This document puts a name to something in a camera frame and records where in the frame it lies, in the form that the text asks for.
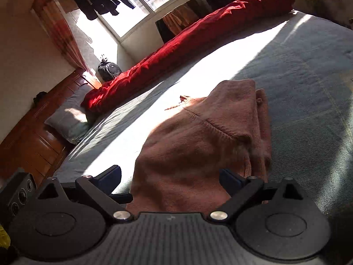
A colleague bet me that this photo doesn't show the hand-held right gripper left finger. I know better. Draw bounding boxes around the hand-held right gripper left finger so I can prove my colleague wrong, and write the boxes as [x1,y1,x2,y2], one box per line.
[37,166,134,223]

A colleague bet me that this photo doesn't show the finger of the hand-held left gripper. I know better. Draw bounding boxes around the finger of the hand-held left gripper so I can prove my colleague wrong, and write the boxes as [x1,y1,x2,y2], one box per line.
[110,193,134,204]

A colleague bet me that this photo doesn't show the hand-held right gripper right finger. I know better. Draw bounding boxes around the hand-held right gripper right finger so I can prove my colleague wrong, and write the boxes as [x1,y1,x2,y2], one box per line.
[207,169,306,223]

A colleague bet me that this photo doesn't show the orange knitted sweater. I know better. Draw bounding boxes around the orange knitted sweater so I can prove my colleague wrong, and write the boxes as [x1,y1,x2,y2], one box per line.
[125,79,273,216]

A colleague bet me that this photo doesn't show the wooden headboard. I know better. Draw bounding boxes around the wooden headboard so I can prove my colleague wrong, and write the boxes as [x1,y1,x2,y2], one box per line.
[0,68,101,185]

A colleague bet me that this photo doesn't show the grey plaid pillow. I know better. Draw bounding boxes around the grey plaid pillow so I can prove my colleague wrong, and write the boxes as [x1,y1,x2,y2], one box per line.
[44,84,96,145]

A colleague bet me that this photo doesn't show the small black object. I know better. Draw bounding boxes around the small black object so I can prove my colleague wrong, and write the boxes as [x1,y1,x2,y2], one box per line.
[33,91,47,107]

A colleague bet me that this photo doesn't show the grey backpack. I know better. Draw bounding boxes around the grey backpack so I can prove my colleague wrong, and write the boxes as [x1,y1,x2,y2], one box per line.
[97,57,122,83]

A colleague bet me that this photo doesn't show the grey plaid bed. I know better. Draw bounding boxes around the grey plaid bed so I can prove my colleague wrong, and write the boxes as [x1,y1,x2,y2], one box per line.
[52,9,353,218]

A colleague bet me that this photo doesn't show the red duvet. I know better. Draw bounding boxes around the red duvet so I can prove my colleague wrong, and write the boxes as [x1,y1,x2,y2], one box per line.
[81,0,295,114]

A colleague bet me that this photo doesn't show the orange curtain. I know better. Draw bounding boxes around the orange curtain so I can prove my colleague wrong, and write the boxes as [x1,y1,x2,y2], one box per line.
[30,0,91,74]

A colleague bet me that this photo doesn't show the window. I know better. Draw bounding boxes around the window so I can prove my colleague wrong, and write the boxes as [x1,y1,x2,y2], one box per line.
[74,0,207,45]

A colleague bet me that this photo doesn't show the orange hanging cloth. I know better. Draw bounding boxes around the orange hanging cloth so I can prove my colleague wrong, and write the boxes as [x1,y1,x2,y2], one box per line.
[163,4,199,35]

